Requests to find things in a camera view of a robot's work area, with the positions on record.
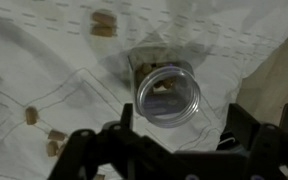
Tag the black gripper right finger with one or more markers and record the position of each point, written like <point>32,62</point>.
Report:
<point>270,150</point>

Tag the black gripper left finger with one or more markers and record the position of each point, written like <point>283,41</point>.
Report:
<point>94,153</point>

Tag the bed with white duvet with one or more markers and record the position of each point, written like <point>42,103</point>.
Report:
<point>50,66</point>

